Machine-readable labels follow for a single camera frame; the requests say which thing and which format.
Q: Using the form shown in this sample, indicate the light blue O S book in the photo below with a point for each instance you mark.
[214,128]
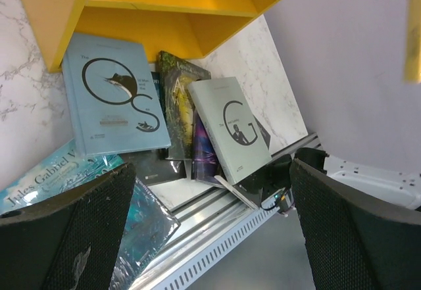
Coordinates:
[114,105]

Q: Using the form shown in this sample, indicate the green forest cover book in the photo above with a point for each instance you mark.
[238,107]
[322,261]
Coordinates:
[176,74]

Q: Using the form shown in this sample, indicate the slotted white cable duct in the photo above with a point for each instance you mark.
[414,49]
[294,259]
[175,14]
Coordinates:
[213,246]

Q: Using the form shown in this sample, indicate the dark Wuthering Heights book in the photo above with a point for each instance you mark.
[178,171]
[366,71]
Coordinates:
[152,168]

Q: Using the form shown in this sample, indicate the yellow wooden shelf box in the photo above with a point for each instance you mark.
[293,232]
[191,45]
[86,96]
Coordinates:
[189,29]

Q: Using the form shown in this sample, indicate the teal Jules Verne book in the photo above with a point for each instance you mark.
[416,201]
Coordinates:
[149,224]

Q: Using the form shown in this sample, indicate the purple Robinson Crusoe book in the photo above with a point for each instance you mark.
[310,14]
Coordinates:
[204,163]

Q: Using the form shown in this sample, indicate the aluminium front rail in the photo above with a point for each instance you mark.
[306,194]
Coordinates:
[198,207]

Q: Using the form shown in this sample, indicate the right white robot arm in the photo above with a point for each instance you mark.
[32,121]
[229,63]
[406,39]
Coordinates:
[394,187]

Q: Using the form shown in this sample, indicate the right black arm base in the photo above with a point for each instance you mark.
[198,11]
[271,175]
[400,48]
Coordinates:
[269,187]

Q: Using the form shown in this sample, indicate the grey G book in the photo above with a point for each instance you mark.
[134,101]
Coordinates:
[231,127]

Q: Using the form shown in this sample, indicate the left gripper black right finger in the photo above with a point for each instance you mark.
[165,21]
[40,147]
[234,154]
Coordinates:
[354,240]

